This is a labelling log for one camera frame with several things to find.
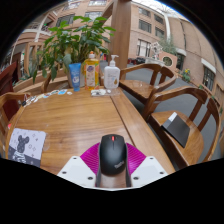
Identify wooden pillar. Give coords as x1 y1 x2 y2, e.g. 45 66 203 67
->
109 0 133 69

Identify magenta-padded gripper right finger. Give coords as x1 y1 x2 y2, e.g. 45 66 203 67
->
125 142 169 188

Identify grey printed mouse pad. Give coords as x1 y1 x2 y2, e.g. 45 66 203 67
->
7 127 47 168

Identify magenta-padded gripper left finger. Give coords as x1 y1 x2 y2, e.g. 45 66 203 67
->
57 142 103 188

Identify wooden armchair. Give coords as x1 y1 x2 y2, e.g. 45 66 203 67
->
0 92 31 158
118 63 178 105
143 86 223 170

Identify green potted plant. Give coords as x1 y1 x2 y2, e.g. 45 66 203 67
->
32 15 117 88

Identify small clear packet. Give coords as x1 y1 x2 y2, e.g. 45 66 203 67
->
90 88 108 98

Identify blue tube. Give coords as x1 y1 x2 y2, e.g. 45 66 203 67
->
68 62 82 92

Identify yellow flowering plant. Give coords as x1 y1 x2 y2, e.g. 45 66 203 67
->
181 68 192 83

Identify yellow liquid bottle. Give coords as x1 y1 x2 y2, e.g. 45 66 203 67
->
83 50 101 92

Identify black notebook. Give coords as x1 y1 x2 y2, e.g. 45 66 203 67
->
161 111 191 149

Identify dark red wooden podium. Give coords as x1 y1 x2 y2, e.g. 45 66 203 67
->
0 60 19 96

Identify white pump bottle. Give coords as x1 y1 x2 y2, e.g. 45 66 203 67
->
103 54 121 90

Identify black computer mouse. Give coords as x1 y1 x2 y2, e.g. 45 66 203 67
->
98 133 128 177

